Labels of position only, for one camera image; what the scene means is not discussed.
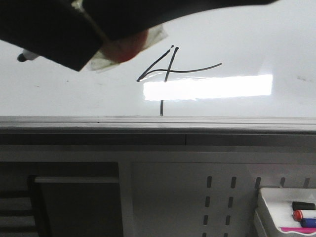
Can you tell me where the grey metal pegboard cabinet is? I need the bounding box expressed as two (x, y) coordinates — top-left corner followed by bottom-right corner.
(0, 133), (316, 237)

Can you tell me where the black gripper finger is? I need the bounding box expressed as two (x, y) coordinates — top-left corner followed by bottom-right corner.
(82, 0), (273, 40)
(0, 0), (102, 71)

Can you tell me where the white black whiteboard marker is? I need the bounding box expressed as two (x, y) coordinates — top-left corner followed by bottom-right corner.
(17, 24), (169, 74)

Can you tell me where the red capped marker in tray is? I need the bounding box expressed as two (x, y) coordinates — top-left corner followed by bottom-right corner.
(293, 210), (316, 222)

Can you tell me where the pink eraser in tray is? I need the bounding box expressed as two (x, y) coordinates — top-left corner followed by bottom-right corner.
(280, 227), (316, 234)

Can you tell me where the blue capped marker in tray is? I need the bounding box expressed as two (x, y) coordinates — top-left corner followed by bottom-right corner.
(300, 218), (316, 228)

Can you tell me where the white plastic marker tray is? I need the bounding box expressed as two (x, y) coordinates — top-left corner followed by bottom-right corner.
(254, 188), (316, 237)

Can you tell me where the black capped marker in tray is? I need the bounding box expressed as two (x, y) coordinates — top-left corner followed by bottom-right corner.
(292, 201), (316, 211)

